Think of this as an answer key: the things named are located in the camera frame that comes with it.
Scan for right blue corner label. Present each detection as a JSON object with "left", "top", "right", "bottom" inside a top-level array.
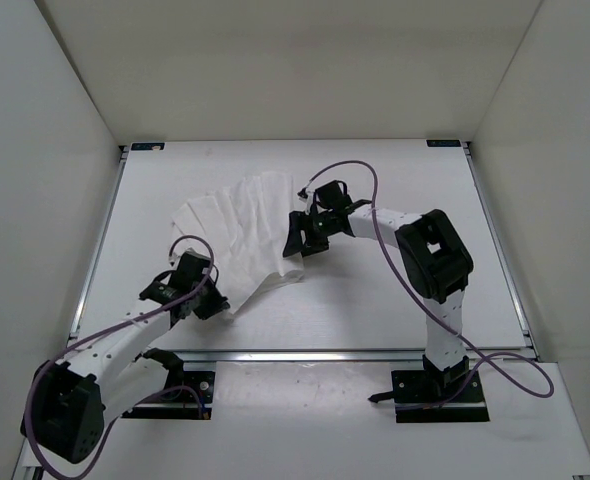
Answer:
[{"left": 426, "top": 139, "right": 461, "bottom": 148}]

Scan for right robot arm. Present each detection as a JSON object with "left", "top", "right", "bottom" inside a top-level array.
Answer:
[{"left": 283, "top": 180, "right": 474, "bottom": 401}]

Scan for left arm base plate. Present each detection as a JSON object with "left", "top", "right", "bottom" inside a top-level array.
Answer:
[{"left": 122, "top": 370, "right": 216, "bottom": 421}]

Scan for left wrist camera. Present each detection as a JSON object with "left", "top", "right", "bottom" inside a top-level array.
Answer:
[{"left": 168, "top": 253, "right": 183, "bottom": 270}]

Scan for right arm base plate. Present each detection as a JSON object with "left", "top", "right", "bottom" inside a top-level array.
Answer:
[{"left": 368, "top": 370, "right": 490, "bottom": 423}]

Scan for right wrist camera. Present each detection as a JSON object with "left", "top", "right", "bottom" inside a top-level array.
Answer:
[{"left": 297, "top": 184, "right": 317, "bottom": 207}]

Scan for aluminium left side rail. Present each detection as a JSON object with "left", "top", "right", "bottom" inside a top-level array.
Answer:
[{"left": 66, "top": 145, "right": 130, "bottom": 345}]

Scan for aluminium front rail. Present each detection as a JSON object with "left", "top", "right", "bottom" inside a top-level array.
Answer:
[{"left": 176, "top": 349, "right": 423, "bottom": 363}]

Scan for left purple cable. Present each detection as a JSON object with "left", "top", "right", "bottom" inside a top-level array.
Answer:
[{"left": 22, "top": 235, "right": 216, "bottom": 480}]

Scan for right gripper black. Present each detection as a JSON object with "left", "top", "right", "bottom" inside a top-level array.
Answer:
[{"left": 284, "top": 211, "right": 336, "bottom": 258}]

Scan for white pleated skirt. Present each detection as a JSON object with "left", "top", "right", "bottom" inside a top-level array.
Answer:
[{"left": 171, "top": 171, "right": 304, "bottom": 317}]

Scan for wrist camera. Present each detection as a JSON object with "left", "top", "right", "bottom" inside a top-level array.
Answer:
[
  {"left": 168, "top": 253, "right": 183, "bottom": 270},
  {"left": 297, "top": 184, "right": 317, "bottom": 207}
]

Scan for purple cable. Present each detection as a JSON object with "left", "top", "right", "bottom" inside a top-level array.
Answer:
[
  {"left": 302, "top": 159, "right": 555, "bottom": 412},
  {"left": 22, "top": 235, "right": 216, "bottom": 480}
]

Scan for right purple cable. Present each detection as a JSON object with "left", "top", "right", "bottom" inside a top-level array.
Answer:
[{"left": 302, "top": 159, "right": 555, "bottom": 412}]

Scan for blue corner label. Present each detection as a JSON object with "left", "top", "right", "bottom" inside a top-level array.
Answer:
[
  {"left": 426, "top": 139, "right": 461, "bottom": 148},
  {"left": 130, "top": 142, "right": 165, "bottom": 151}
]

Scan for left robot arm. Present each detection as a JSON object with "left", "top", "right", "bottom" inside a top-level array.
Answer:
[{"left": 20, "top": 251, "right": 229, "bottom": 464}]

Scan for left blue corner label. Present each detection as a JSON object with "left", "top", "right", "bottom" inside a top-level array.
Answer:
[{"left": 130, "top": 142, "right": 165, "bottom": 151}]

